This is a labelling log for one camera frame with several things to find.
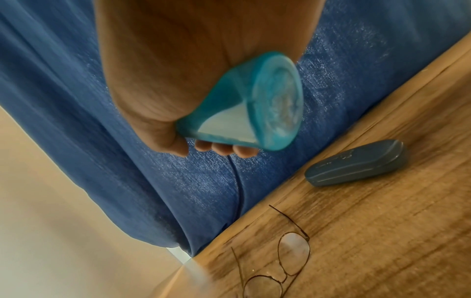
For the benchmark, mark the dark blue glasses case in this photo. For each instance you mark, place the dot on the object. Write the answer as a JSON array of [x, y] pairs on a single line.
[[357, 163]]

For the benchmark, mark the blue spray bottle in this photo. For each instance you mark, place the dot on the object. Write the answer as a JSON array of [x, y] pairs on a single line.
[[272, 102]]

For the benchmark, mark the person's right hand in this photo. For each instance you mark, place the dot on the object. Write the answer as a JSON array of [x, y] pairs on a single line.
[[191, 43]]

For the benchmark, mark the round black-framed eyeglasses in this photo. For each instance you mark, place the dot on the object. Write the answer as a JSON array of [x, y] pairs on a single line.
[[294, 250]]

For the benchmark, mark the blue curtain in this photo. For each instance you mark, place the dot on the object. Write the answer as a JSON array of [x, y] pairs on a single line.
[[55, 87]]

